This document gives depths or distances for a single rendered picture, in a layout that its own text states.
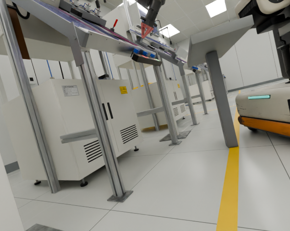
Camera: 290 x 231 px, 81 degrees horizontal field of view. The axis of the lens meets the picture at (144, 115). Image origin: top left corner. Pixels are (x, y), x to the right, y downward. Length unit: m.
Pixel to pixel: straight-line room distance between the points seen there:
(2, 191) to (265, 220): 0.73
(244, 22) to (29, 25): 1.32
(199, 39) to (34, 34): 1.14
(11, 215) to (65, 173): 0.45
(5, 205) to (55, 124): 0.48
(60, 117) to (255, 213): 0.90
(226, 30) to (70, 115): 0.85
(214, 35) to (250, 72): 7.86
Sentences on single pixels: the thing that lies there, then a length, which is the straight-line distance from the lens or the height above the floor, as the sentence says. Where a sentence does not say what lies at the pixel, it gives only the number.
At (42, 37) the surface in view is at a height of 1.03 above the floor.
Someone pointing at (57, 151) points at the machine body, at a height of 0.24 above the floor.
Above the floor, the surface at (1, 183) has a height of 0.24.
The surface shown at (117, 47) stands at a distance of 0.99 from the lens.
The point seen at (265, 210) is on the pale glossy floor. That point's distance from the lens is 0.63.
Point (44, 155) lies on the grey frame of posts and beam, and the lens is 1.15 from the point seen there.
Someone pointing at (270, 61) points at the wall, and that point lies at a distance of 8.73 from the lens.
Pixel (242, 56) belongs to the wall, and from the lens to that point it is 8.70.
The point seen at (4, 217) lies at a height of 0.15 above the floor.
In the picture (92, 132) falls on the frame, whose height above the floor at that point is 0.30.
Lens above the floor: 0.36
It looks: 3 degrees down
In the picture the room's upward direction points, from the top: 15 degrees counter-clockwise
